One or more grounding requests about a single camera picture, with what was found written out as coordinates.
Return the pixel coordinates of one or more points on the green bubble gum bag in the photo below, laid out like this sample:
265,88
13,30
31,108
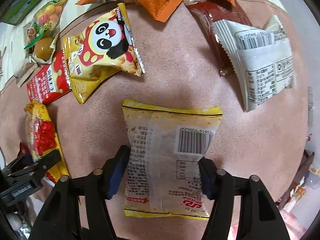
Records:
44,21

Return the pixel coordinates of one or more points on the white grey snack packet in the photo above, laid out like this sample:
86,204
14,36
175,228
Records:
262,58

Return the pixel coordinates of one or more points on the silver clear snack packet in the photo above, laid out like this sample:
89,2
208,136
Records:
28,67

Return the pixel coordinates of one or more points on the cat print bed blanket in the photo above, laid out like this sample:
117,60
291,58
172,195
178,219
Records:
181,72

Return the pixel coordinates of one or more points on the yellow panda snack bag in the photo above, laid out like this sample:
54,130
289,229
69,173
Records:
102,49

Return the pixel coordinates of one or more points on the braised egg clear packet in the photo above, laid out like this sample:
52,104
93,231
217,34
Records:
44,50

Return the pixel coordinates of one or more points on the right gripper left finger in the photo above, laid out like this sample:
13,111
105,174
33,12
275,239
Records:
101,185

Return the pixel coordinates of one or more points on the red long snack packet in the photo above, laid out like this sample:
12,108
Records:
51,82

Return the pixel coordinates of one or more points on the small red snack packet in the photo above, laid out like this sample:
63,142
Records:
24,150

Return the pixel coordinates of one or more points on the yellow instant noodle packet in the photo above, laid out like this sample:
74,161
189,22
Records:
42,138

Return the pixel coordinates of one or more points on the yellow clear bread packet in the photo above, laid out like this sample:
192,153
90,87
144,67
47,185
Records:
163,174

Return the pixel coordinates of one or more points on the dark red brown packet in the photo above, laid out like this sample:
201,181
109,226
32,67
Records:
207,12

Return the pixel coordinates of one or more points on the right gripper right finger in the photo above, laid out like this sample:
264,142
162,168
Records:
218,185

